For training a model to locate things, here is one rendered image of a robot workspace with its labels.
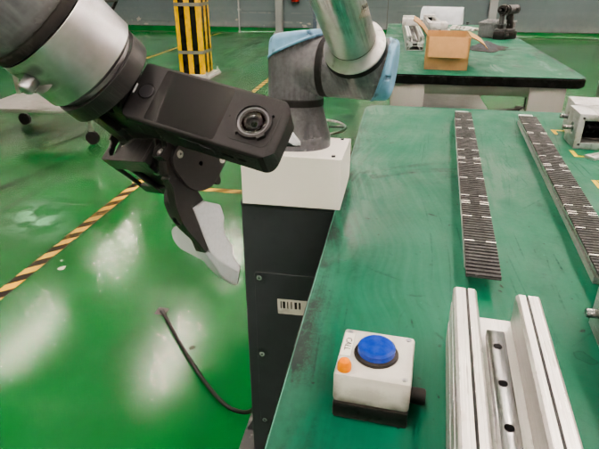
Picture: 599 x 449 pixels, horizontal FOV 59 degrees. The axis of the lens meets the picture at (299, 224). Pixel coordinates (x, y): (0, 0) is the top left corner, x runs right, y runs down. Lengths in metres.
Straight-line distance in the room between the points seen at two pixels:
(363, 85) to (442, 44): 1.68
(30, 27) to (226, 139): 0.13
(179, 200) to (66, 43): 0.13
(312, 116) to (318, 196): 0.16
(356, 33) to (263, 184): 0.35
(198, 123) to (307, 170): 0.69
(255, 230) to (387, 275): 0.38
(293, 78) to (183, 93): 0.70
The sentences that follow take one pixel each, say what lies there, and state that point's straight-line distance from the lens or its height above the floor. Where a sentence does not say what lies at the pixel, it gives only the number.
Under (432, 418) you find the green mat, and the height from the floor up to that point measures 0.78.
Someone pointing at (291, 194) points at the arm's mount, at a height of 0.81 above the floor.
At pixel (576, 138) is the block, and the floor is 0.81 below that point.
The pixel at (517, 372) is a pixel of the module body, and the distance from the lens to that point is 0.64.
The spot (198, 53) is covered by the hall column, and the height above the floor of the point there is 0.29.
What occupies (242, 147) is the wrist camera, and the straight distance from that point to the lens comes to 0.35.
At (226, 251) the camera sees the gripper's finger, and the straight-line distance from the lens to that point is 0.45.
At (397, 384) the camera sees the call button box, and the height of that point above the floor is 0.84.
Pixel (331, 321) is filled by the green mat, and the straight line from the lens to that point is 0.74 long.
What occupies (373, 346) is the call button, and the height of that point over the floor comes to 0.85.
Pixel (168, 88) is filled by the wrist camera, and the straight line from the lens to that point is 0.39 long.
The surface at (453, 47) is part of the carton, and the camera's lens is 2.68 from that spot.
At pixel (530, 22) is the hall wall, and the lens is 11.77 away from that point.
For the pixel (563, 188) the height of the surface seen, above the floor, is 0.81.
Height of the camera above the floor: 1.22
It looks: 26 degrees down
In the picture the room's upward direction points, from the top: straight up
